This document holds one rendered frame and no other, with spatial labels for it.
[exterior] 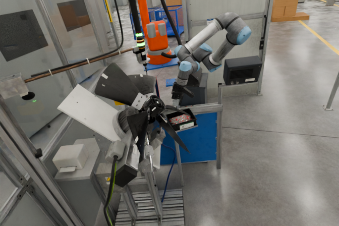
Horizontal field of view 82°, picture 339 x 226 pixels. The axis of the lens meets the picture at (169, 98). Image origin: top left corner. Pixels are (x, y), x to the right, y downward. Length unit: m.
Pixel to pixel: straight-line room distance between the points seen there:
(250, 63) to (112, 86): 1.04
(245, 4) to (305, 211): 2.43
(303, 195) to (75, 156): 1.99
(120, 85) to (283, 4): 8.34
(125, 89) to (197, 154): 1.27
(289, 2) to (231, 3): 6.20
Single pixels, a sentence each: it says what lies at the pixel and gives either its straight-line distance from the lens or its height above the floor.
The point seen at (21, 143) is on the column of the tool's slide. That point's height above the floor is 1.29.
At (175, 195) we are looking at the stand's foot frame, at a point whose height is 0.08.
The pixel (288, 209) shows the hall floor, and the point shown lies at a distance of 2.23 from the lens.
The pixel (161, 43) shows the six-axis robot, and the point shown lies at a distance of 4.98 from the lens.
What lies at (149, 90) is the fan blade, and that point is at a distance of 1.30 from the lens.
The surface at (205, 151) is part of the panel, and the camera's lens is 2.13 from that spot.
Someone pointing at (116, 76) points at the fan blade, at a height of 1.42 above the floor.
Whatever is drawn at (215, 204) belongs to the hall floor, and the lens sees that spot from 2.12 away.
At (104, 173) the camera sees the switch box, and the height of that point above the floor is 0.84.
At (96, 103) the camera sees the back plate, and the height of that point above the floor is 1.25.
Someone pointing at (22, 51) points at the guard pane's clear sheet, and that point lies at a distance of 1.48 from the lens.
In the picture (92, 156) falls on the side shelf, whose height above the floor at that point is 0.86.
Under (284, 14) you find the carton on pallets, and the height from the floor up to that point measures 0.21.
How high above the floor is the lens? 1.84
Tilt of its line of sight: 31 degrees down
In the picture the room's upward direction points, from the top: 8 degrees counter-clockwise
